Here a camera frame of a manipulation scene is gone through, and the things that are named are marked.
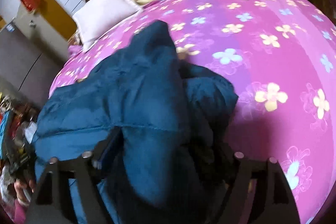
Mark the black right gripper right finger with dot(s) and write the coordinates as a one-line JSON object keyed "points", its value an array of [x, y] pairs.
{"points": [[258, 192]]}

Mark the white square pillow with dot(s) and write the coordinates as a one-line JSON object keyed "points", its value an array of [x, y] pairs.
{"points": [[97, 17]]}

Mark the teal puffer jacket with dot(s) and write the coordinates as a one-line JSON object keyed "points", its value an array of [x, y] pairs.
{"points": [[170, 113]]}

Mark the pink floral bed cover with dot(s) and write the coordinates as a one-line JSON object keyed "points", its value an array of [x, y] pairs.
{"points": [[280, 57]]}

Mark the person's hand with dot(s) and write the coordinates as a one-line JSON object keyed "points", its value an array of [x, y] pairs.
{"points": [[20, 188]]}

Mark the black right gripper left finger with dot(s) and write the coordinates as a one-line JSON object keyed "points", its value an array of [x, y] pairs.
{"points": [[65, 184]]}

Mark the clutter pile of bags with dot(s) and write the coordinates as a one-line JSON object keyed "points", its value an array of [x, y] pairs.
{"points": [[19, 128]]}

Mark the grey wardrobe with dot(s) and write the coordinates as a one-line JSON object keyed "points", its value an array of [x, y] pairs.
{"points": [[32, 53]]}

